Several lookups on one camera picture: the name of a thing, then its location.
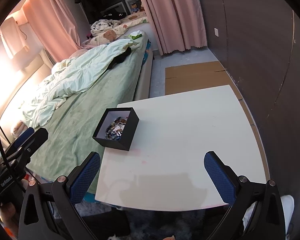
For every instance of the black jewelry box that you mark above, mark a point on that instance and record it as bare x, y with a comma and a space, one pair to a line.
130, 135

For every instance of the blue printed mattress cover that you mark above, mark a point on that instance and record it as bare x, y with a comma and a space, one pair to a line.
145, 51

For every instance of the beige headboard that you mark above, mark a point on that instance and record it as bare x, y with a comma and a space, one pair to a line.
15, 80

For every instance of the cartoon bear print quilt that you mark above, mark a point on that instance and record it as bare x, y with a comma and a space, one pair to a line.
115, 31

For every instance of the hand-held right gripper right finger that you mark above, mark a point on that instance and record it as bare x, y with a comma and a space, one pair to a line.
218, 177

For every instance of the brown cardboard sheet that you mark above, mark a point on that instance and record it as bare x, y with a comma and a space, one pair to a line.
195, 76

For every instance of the light green duvet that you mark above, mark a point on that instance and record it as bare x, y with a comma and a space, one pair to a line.
72, 80

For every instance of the pink window curtain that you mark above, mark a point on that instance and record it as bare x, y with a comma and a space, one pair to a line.
175, 15

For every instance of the green bed sheet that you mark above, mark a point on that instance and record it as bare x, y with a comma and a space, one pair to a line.
95, 97

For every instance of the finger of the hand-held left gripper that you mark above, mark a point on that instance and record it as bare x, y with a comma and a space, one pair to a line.
38, 137
25, 136

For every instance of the person's left hand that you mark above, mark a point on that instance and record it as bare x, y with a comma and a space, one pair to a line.
9, 216

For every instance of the beige bed base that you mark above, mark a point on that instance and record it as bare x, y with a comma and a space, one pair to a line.
146, 80

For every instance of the black cloth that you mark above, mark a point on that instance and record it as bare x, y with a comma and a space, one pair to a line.
120, 58

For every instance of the black plush toy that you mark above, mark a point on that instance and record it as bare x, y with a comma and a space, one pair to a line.
113, 14

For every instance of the pink bedside curtain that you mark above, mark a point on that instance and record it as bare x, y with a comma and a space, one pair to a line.
55, 22

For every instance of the blue plush toy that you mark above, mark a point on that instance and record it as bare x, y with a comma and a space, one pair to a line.
135, 8

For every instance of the spotted white blanket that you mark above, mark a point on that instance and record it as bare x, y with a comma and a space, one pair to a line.
102, 27

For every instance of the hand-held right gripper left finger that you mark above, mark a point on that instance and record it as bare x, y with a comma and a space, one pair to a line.
86, 177

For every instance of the green tissue packet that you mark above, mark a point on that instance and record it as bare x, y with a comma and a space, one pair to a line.
136, 35

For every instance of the white butterfly pendant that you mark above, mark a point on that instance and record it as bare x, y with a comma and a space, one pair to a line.
120, 127

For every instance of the white wall switch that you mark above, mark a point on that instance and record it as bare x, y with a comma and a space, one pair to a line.
216, 32

